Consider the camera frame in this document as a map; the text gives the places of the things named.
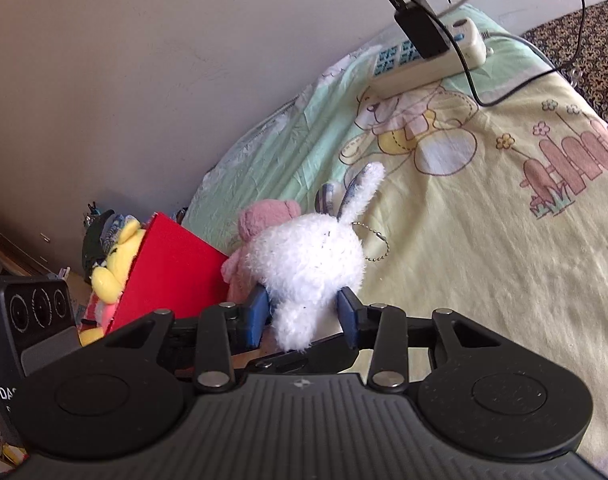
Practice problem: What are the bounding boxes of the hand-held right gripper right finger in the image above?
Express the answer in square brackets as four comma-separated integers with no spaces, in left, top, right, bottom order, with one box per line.
[335,286,501,394]

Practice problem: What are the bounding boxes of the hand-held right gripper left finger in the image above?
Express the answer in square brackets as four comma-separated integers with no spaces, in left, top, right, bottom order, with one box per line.
[104,284,272,395]

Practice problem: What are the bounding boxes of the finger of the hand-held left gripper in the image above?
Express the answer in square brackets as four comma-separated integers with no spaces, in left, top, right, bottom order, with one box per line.
[246,335,358,375]

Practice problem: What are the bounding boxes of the white bunny plush toy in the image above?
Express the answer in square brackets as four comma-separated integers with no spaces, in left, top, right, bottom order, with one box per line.
[244,161,390,351]

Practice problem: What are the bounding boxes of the yellow tiger plush toy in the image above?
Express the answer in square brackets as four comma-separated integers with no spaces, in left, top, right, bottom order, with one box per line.
[78,215,147,348]

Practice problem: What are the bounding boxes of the red cardboard box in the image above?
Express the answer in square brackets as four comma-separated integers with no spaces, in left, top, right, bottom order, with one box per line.
[79,211,230,336]

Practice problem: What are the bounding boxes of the pink plush toy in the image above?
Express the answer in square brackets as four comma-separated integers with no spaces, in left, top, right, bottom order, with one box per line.
[221,198,302,306]

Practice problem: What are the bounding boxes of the wooden cabinet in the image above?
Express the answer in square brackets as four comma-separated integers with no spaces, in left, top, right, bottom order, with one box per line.
[0,220,52,278]

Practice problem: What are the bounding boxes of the pile of clothes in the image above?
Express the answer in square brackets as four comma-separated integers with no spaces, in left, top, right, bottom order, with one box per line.
[80,201,145,281]

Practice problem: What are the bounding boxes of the cartoon printed bed sheet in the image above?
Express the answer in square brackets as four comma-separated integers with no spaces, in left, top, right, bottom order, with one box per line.
[181,4,608,476]

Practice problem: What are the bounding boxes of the white power strip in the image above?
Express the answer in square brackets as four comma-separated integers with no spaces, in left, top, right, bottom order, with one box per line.
[369,16,495,97]

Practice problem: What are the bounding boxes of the black power adapter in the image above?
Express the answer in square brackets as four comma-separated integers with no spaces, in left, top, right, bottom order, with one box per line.
[394,0,451,59]

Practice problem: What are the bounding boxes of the leopard print cloth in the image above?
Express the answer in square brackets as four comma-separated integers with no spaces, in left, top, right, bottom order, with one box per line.
[521,0,608,141]

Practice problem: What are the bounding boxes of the black cable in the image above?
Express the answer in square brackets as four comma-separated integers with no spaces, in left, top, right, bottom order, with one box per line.
[378,0,587,107]

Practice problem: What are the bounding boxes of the grey cable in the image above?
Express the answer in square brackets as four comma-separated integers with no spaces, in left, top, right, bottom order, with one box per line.
[479,30,565,71]

